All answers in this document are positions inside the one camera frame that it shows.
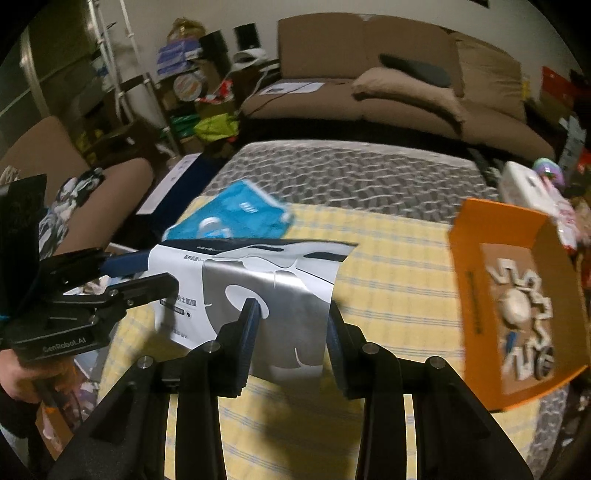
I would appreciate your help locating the white LED ceiling light module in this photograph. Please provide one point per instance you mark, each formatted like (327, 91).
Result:
(512, 307)

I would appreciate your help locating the green bag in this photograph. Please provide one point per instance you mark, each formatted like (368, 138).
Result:
(214, 127)

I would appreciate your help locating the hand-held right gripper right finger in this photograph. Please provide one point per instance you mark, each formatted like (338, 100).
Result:
(334, 341)

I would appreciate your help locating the white tissue box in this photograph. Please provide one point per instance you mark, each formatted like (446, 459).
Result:
(526, 187)

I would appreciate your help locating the pile of colourful packages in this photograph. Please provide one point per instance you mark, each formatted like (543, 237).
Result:
(575, 217)

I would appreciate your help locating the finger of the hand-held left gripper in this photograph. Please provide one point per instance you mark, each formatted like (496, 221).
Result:
(138, 288)
(124, 264)

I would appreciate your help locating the brown sofa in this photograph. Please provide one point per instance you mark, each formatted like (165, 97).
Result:
(323, 46)

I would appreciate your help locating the cluttered dark shelf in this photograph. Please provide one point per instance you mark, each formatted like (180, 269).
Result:
(203, 92)

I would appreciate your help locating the brown cushion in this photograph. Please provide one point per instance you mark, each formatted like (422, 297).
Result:
(406, 92)

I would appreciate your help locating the round printed tin lid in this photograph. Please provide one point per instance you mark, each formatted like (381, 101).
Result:
(188, 86)

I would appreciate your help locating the yellow checked tablecloth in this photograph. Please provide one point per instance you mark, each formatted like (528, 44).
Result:
(392, 277)

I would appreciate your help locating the black white patterned cloth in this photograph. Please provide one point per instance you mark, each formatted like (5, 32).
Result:
(69, 207)

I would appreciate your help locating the grey pebble pattern desktop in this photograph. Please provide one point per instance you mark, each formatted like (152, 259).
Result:
(346, 175)

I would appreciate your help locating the orange cardboard box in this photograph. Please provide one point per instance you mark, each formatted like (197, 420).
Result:
(466, 277)

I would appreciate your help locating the white grey face mask packet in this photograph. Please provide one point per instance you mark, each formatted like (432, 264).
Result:
(277, 277)

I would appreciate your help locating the person's left hand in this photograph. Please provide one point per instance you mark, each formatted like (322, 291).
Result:
(23, 374)

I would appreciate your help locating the stack of blue boxes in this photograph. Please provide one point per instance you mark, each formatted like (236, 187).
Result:
(178, 55)

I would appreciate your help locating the white dark flat box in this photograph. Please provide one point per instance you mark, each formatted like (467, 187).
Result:
(171, 182)

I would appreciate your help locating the white headset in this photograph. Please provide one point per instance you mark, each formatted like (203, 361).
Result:
(249, 59)

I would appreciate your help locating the black round cream tin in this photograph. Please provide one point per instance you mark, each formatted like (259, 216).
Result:
(544, 367)

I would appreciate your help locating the white paper sheet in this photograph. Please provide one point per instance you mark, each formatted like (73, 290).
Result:
(291, 87)

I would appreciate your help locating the small blue cylinder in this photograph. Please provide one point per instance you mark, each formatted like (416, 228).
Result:
(510, 344)

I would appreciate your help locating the pastel round toy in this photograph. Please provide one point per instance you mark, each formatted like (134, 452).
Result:
(549, 170)

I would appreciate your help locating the red orange package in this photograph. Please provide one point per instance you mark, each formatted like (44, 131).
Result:
(558, 90)

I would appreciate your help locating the brown armchair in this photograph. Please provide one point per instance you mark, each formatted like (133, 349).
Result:
(106, 194)

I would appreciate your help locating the white pipe rack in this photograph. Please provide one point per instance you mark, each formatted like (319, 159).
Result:
(124, 69)

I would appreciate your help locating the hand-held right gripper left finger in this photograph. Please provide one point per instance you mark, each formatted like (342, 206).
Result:
(251, 332)

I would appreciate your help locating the blue plastic packet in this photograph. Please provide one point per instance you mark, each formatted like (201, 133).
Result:
(249, 212)

